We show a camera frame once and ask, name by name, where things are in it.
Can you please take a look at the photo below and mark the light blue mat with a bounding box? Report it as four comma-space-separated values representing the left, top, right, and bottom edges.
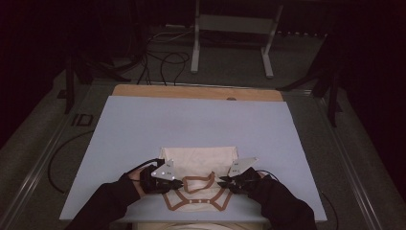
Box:
59, 95, 327, 223

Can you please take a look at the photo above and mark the left hand-held gripper black cable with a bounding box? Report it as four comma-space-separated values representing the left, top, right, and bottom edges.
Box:
127, 157, 165, 175

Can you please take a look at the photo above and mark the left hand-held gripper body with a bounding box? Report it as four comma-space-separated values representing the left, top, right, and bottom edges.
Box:
139, 158, 176, 196

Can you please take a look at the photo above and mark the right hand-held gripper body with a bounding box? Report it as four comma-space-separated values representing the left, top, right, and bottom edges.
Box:
227, 156, 266, 195

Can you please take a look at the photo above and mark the hand-held gripper black cable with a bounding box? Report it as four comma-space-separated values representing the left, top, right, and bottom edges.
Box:
127, 157, 165, 175
255, 169, 282, 184

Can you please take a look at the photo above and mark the right hand-held gripper black cable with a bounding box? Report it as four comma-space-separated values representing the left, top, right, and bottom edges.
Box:
255, 169, 282, 184

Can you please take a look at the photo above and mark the black metal stand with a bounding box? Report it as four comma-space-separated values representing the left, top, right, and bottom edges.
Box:
56, 54, 132, 115
276, 32, 344, 128

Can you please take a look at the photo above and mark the black rectangular bracket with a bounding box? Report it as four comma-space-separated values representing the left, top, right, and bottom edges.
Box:
71, 113, 95, 127

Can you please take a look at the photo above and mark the person's right hand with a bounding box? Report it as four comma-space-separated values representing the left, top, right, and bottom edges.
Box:
257, 171, 273, 183

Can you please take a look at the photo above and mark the person's left hand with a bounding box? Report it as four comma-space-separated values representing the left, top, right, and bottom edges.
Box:
127, 167, 151, 199

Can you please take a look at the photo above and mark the white metal stand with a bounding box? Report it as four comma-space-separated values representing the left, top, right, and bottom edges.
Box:
190, 0, 284, 80

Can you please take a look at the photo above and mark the looped black floor cable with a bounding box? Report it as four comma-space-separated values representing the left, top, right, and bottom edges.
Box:
159, 52, 192, 86

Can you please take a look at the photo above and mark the long black floor cable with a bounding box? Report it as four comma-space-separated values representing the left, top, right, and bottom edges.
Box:
47, 128, 97, 195

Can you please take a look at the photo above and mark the aluminium frame rail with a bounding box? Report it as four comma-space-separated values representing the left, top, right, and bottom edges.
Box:
0, 83, 94, 229
314, 95, 375, 230

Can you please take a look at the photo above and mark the cream baby bodysuit brown trim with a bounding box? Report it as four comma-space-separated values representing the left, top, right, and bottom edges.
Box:
158, 146, 240, 213

